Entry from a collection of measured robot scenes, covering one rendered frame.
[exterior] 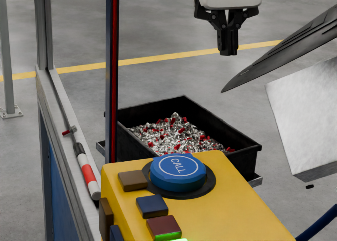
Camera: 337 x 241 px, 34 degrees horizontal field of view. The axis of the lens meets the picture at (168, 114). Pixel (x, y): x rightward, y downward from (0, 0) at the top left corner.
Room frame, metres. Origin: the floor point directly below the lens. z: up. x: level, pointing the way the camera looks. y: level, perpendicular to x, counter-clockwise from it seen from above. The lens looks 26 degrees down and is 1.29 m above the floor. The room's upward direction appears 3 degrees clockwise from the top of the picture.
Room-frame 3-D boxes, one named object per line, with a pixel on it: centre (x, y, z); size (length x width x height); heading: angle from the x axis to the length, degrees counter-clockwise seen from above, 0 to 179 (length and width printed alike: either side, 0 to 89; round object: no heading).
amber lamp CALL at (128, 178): (0.32, 0.02, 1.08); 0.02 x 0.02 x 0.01; 20
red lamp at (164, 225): (0.27, 0.00, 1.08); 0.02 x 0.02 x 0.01; 20
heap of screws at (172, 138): (0.79, -0.02, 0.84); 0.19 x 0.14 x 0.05; 34
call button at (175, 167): (0.34, -0.01, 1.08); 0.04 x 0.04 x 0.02
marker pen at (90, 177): (0.67, 0.11, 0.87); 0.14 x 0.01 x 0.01; 21
